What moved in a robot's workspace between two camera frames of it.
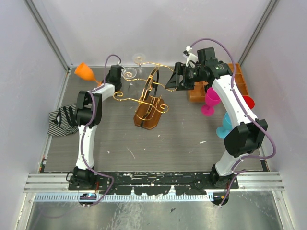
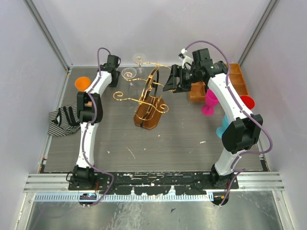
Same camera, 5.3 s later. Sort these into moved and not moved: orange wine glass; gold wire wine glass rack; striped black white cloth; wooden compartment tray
Moved: orange wine glass
Not moved: gold wire wine glass rack; wooden compartment tray; striped black white cloth
